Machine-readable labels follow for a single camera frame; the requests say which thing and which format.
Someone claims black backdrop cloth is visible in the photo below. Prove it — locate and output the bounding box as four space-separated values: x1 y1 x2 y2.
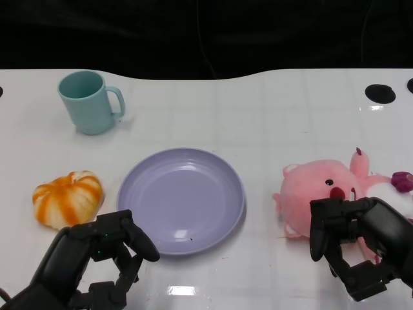
0 0 413 81

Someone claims teal plastic mug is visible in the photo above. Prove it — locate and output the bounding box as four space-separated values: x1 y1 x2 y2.
57 70 126 136

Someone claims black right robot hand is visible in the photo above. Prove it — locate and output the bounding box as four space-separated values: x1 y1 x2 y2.
308 196 413 303

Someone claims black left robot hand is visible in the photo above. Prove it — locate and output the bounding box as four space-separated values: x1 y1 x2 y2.
0 209 161 310

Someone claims pink plush doll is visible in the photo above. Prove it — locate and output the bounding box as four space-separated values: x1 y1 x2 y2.
272 147 413 264

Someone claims orange white striped pumpkin toy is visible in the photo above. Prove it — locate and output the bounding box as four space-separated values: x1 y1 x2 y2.
32 170 105 229

